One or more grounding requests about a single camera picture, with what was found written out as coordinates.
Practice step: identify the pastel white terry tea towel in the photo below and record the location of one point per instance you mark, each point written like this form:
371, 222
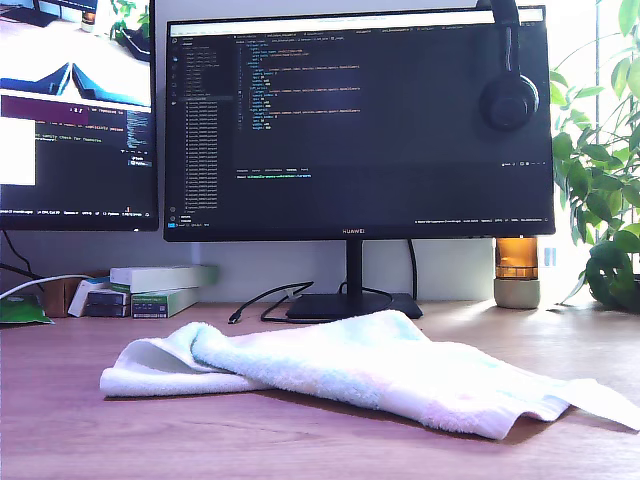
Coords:
350, 365

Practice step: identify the black Huawei computer monitor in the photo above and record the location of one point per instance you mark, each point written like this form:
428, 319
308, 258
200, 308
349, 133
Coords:
350, 125

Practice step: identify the green and white box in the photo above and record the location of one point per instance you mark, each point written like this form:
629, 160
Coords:
150, 304

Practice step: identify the amber glass jar grey base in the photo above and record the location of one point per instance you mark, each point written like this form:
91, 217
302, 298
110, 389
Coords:
517, 260

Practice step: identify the small dark flat box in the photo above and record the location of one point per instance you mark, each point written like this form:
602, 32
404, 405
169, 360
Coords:
107, 298
107, 310

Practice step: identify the black over-ear headphones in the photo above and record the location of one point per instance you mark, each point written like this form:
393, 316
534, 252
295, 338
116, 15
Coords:
510, 102

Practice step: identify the small white blue box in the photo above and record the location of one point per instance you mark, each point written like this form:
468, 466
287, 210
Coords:
80, 297

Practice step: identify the black monitor with terminal window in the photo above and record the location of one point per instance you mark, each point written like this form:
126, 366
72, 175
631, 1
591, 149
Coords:
75, 190

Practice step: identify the brown cardboard box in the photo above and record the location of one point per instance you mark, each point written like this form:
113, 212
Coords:
55, 297

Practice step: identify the green leafy houseplant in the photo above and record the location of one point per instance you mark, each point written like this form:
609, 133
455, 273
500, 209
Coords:
607, 270

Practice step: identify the green plastic packet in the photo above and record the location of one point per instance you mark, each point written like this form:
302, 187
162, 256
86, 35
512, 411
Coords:
20, 310

